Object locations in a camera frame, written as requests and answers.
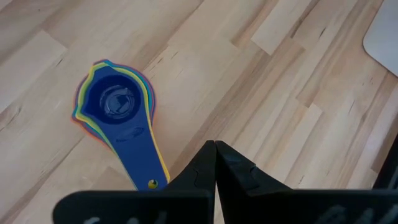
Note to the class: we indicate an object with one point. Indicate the orange measuring cup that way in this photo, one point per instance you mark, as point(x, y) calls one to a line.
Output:
point(74, 119)

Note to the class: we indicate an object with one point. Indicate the navy measuring cup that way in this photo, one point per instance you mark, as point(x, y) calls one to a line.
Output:
point(136, 155)

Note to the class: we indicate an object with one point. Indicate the yellow measuring cup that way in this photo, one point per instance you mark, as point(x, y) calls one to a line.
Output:
point(152, 184)

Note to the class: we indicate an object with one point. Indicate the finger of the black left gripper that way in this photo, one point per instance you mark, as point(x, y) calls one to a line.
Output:
point(140, 208)
point(295, 208)

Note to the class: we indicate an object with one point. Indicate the white plastic basket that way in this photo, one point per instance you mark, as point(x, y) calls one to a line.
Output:
point(385, 37)

